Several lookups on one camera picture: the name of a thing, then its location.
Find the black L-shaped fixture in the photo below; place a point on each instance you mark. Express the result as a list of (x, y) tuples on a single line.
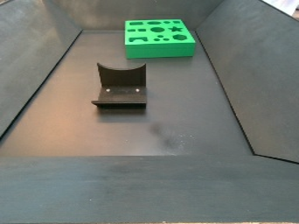
[(121, 87)]

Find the green foam shape board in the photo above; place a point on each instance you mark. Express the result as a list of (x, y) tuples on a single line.
[(157, 38)]

